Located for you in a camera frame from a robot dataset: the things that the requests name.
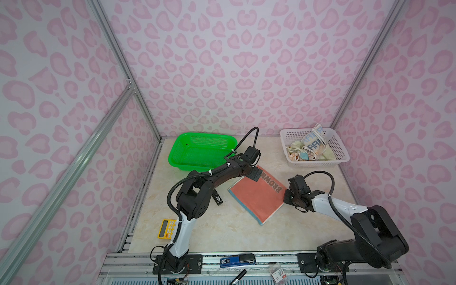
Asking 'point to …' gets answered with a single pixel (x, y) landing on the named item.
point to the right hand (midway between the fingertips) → (285, 194)
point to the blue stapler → (238, 260)
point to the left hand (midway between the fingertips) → (255, 170)
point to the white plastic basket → (288, 136)
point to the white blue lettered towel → (315, 142)
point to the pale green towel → (328, 154)
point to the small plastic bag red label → (278, 274)
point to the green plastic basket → (196, 151)
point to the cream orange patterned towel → (294, 156)
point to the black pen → (238, 277)
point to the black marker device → (217, 198)
